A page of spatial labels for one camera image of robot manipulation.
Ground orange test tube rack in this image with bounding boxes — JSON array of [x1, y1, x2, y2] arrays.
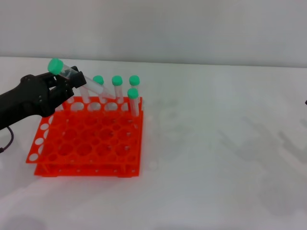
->
[[25, 95, 144, 178]]

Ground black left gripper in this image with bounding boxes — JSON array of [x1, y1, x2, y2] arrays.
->
[[0, 66, 87, 131]]

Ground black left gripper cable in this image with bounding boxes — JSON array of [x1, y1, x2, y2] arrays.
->
[[0, 126, 15, 154]]

